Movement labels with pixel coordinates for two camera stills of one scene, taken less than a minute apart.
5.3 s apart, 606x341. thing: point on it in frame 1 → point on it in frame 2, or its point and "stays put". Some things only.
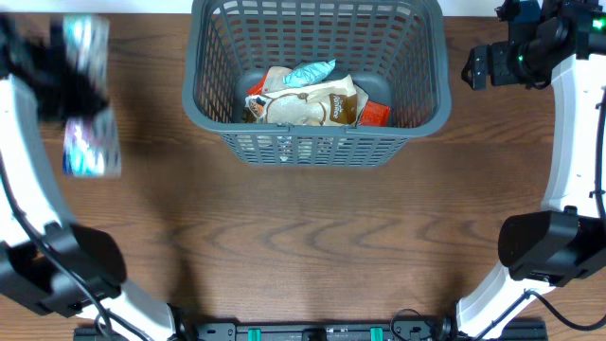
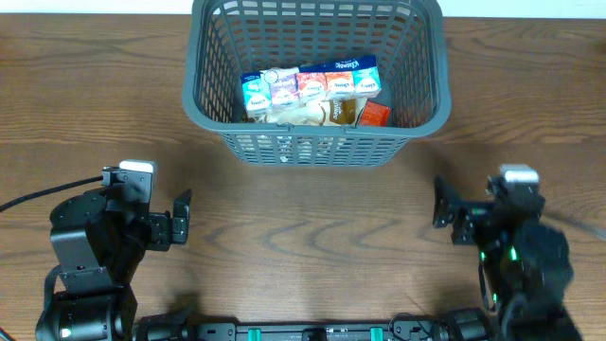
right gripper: x=489 y=64 → x=463 y=223
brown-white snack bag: x=336 y=102 stays put
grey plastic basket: x=396 y=50 stays put
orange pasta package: x=371 y=114 stays put
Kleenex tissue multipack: x=92 y=143 → x=343 y=80
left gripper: x=69 y=101 → x=158 y=229
